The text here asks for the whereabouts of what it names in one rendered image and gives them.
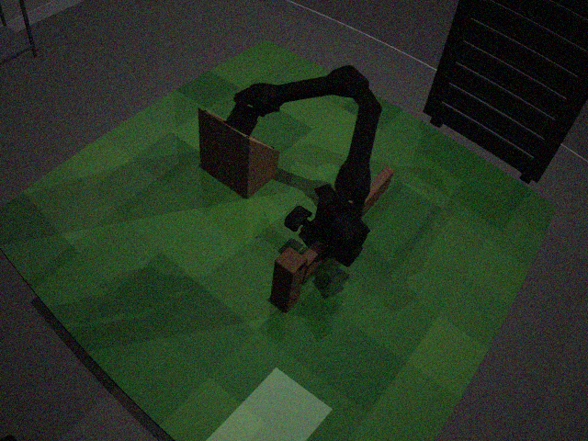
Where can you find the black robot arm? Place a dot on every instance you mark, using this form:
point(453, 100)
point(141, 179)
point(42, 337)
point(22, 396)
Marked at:
point(354, 178)

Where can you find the brown wooden rail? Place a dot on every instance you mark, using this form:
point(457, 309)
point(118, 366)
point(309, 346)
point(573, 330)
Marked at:
point(378, 186)

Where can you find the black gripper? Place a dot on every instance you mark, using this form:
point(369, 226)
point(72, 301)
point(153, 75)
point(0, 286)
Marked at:
point(313, 230)

